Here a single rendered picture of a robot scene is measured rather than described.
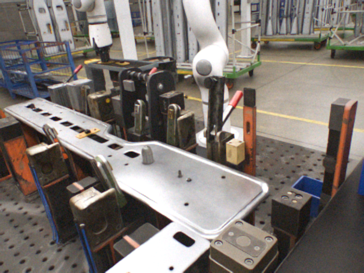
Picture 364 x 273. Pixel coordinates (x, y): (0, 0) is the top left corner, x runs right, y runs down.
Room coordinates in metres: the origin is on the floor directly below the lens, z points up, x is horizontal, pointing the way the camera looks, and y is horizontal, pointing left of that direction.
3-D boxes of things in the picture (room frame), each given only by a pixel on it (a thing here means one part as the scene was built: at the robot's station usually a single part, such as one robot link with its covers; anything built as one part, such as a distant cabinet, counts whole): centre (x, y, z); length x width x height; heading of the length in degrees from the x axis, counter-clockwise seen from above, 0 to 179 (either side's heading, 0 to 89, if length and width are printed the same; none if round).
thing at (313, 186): (0.80, -0.42, 0.74); 0.11 x 0.10 x 0.09; 43
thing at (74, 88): (1.31, 0.44, 0.90); 0.13 x 0.10 x 0.41; 133
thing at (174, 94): (0.94, 0.02, 0.91); 0.07 x 0.05 x 0.42; 133
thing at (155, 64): (1.36, 0.25, 1.16); 0.37 x 0.14 x 0.02; 43
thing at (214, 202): (0.97, 0.35, 1.00); 1.38 x 0.22 x 0.02; 43
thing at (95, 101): (1.18, 0.33, 0.89); 0.13 x 0.11 x 0.38; 133
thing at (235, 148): (0.65, -0.13, 0.88); 0.04 x 0.04 x 0.36; 43
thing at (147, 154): (0.71, 0.10, 1.02); 0.03 x 0.03 x 0.07
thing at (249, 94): (0.65, -0.17, 0.95); 0.03 x 0.01 x 0.50; 43
